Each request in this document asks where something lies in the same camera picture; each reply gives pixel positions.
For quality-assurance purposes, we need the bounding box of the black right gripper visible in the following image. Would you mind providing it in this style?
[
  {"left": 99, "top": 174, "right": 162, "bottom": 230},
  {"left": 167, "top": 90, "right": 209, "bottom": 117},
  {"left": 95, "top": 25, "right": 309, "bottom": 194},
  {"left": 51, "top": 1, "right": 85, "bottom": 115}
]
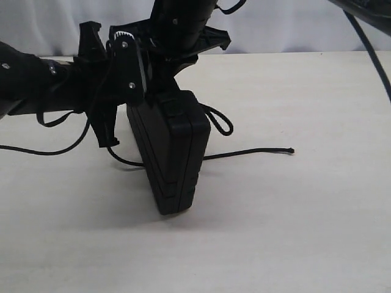
[{"left": 108, "top": 18, "right": 231, "bottom": 96}]

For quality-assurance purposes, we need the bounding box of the black plastic carry case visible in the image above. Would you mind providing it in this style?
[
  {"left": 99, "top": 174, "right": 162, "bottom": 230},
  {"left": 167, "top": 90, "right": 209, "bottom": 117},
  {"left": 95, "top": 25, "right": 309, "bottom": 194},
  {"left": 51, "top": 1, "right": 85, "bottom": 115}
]
[{"left": 126, "top": 89, "right": 211, "bottom": 215}]

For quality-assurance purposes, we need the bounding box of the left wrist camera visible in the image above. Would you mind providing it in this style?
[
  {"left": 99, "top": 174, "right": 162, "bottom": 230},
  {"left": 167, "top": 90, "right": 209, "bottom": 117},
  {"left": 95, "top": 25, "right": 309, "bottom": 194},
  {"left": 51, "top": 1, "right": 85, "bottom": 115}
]
[{"left": 113, "top": 31, "right": 147, "bottom": 107}]

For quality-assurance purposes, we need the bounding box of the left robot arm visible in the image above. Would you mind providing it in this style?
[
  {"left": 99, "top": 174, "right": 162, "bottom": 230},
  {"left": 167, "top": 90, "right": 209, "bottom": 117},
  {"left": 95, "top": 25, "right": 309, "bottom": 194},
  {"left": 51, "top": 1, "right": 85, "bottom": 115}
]
[{"left": 1, "top": 21, "right": 123, "bottom": 148}]

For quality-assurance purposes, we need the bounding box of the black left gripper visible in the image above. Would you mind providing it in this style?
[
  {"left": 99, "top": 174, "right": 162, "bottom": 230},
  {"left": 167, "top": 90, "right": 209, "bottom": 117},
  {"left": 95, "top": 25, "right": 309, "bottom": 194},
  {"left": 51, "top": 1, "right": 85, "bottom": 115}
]
[{"left": 73, "top": 21, "right": 125, "bottom": 148}]

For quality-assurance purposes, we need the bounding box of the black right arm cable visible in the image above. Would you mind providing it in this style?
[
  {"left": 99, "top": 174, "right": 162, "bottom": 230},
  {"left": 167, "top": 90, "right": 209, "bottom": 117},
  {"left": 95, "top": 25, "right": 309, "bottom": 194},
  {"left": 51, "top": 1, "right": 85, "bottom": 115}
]
[{"left": 218, "top": 0, "right": 391, "bottom": 89}]

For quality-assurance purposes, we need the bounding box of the black cord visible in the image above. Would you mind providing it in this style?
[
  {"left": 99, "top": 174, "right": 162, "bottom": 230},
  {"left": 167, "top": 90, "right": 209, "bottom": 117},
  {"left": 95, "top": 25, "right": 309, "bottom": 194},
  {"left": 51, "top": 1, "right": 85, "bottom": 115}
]
[{"left": 0, "top": 103, "right": 296, "bottom": 168}]

